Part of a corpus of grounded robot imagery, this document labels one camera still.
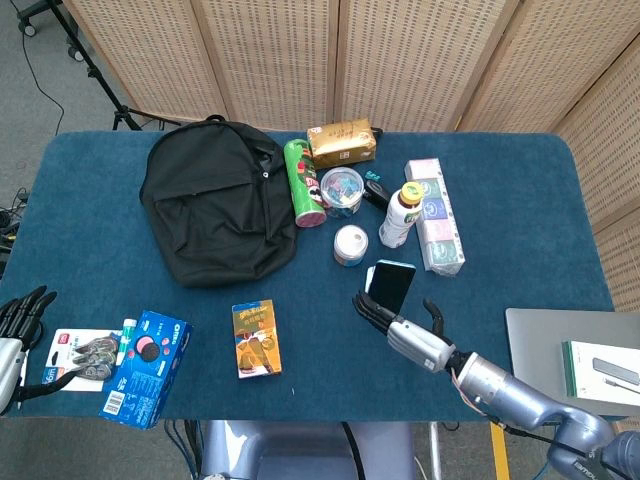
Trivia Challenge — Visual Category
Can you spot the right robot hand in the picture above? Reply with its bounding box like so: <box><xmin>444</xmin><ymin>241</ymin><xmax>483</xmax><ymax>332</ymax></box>
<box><xmin>352</xmin><ymin>289</ymin><xmax>459</xmax><ymax>374</ymax></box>

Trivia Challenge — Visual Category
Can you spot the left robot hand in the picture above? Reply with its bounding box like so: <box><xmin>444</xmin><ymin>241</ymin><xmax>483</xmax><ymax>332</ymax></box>
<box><xmin>0</xmin><ymin>285</ymin><xmax>76</xmax><ymax>416</ymax></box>

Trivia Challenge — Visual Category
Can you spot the black smartphone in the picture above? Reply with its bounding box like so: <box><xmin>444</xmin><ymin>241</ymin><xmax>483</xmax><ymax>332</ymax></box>
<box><xmin>370</xmin><ymin>259</ymin><xmax>417</xmax><ymax>317</ymax></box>

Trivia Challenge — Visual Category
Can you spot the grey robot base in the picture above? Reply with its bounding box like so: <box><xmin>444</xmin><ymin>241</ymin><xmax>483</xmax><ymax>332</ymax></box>
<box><xmin>199</xmin><ymin>419</ymin><xmax>416</xmax><ymax>480</ymax></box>

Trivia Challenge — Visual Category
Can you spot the correction tape blister pack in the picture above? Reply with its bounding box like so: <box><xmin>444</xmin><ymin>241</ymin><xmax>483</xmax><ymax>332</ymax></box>
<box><xmin>42</xmin><ymin>328</ymin><xmax>126</xmax><ymax>394</ymax></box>

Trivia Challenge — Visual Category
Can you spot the green white glue stick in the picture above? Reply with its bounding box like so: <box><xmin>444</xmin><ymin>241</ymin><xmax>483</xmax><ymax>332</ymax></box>
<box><xmin>114</xmin><ymin>318</ymin><xmax>138</xmax><ymax>366</ymax></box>

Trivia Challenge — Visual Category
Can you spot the silver laptop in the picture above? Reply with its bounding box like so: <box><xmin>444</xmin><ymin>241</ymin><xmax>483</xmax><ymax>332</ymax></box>
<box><xmin>504</xmin><ymin>307</ymin><xmax>640</xmax><ymax>417</ymax></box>

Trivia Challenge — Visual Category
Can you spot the nut jar white lid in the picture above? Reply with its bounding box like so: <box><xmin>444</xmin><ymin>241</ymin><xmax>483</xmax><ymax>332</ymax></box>
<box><xmin>333</xmin><ymin>224</ymin><xmax>370</xmax><ymax>268</ymax></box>

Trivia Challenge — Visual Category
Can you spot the wrapped tissue multipack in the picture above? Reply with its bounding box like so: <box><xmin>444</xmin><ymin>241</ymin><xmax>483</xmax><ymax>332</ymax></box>
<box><xmin>403</xmin><ymin>158</ymin><xmax>467</xmax><ymax>278</ymax></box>

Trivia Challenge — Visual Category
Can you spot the white drink bottle yellow cap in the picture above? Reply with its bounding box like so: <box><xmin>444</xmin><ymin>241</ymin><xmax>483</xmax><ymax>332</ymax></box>
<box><xmin>378</xmin><ymin>181</ymin><xmax>425</xmax><ymax>249</ymax></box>

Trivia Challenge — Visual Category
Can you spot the blue Oreo box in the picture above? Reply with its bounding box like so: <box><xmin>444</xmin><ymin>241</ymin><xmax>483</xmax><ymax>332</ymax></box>
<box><xmin>98</xmin><ymin>309</ymin><xmax>194</xmax><ymax>431</ymax></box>

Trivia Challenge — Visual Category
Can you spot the blue tablecloth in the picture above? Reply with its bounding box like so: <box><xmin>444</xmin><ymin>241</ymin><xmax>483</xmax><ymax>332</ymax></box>
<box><xmin>0</xmin><ymin>130</ymin><xmax>615</xmax><ymax>421</ymax></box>

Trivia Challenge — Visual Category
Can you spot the black stapler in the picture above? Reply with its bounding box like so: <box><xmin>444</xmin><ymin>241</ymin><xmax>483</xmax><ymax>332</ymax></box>
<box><xmin>363</xmin><ymin>180</ymin><xmax>392</xmax><ymax>211</ymax></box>

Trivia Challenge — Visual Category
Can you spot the yellow snack box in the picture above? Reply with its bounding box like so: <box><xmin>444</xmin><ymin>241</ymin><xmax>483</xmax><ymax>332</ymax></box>
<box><xmin>231</xmin><ymin>299</ymin><xmax>284</xmax><ymax>380</ymax></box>

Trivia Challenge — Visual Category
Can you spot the clear tub of coloured clips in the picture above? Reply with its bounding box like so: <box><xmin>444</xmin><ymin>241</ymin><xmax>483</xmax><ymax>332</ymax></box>
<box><xmin>319</xmin><ymin>167</ymin><xmax>367</xmax><ymax>220</ymax></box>

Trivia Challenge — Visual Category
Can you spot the white box green edge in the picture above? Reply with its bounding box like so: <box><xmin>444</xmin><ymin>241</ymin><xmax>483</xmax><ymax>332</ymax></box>
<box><xmin>560</xmin><ymin>340</ymin><xmax>640</xmax><ymax>407</ymax></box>

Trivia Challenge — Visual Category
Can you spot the green chips can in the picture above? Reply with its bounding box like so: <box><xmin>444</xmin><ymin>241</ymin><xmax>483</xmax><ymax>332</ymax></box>
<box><xmin>283</xmin><ymin>138</ymin><xmax>328</xmax><ymax>229</ymax></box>

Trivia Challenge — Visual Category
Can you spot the gold foil package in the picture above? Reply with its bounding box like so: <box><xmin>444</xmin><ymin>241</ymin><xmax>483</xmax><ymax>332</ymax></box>
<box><xmin>305</xmin><ymin>118</ymin><xmax>378</xmax><ymax>170</ymax></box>

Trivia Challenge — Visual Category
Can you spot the black backpack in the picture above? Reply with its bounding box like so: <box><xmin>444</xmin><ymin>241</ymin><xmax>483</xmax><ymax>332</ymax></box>
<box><xmin>139</xmin><ymin>114</ymin><xmax>300</xmax><ymax>289</ymax></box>

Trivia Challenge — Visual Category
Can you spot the wicker folding screen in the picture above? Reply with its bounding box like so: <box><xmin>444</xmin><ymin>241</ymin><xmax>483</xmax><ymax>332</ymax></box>
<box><xmin>62</xmin><ymin>0</ymin><xmax>640</xmax><ymax>314</ymax></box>

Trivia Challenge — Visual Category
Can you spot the black cable bundle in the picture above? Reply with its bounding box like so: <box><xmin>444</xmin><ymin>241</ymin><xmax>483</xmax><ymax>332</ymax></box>
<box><xmin>0</xmin><ymin>187</ymin><xmax>27</xmax><ymax>261</ymax></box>

